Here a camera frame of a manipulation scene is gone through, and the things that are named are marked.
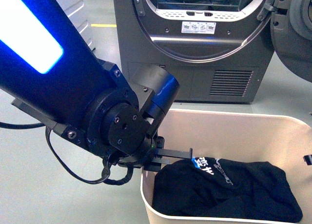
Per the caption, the round dryer door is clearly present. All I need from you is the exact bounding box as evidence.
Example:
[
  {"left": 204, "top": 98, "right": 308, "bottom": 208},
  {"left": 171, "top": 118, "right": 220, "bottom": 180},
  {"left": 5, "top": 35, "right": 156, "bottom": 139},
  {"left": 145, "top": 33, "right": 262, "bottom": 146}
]
[{"left": 271, "top": 0, "right": 312, "bottom": 82}]

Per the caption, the white washing machine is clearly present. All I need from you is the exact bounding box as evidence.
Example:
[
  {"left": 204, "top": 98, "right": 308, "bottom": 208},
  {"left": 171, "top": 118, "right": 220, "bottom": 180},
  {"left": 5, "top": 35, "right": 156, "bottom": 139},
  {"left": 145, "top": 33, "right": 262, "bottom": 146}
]
[{"left": 56, "top": 0, "right": 96, "bottom": 51}]

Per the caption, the black printed garment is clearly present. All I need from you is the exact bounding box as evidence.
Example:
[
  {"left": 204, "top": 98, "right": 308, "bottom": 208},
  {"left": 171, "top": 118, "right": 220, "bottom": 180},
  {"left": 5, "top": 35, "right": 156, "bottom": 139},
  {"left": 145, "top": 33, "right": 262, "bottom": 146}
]
[{"left": 152, "top": 157, "right": 303, "bottom": 223}]

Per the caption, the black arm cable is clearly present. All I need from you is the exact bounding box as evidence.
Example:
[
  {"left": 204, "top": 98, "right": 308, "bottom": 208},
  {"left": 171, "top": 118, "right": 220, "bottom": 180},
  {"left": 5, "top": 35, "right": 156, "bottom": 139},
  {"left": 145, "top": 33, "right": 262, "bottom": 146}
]
[{"left": 0, "top": 121, "right": 135, "bottom": 186}]

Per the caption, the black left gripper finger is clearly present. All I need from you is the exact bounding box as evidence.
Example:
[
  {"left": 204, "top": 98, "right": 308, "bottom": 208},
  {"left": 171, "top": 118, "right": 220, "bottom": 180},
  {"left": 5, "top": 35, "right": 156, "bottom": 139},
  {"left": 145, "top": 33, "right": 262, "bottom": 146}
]
[{"left": 156, "top": 148, "right": 193, "bottom": 159}]

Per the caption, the dark grey tumble dryer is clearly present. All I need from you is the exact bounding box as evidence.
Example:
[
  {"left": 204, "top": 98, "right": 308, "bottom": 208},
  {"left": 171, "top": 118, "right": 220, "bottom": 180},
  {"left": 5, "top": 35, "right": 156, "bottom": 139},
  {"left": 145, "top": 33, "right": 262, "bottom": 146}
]
[{"left": 114, "top": 0, "right": 274, "bottom": 103}]

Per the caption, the beige plastic laundry hamper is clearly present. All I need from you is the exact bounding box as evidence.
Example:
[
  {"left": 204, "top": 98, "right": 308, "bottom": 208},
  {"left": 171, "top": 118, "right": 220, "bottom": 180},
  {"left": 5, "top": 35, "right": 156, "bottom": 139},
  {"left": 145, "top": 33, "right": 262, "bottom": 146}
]
[{"left": 139, "top": 108, "right": 312, "bottom": 224}]

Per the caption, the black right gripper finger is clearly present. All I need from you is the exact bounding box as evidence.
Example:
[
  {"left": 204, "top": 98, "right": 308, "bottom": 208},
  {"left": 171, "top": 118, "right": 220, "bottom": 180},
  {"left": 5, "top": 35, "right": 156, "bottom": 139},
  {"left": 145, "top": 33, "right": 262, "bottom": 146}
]
[{"left": 143, "top": 158, "right": 179, "bottom": 171}]

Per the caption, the yellow floor tape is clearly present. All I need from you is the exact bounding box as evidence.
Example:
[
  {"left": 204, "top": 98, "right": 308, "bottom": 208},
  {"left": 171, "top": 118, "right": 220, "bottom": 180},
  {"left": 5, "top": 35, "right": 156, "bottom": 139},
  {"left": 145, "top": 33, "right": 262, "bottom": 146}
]
[{"left": 91, "top": 23, "right": 117, "bottom": 28}]

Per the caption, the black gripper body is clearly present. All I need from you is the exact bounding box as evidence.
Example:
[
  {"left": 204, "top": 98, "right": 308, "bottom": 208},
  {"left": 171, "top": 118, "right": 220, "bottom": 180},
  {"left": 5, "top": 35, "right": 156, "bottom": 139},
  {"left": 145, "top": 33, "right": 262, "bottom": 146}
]
[{"left": 117, "top": 135, "right": 165, "bottom": 168}]

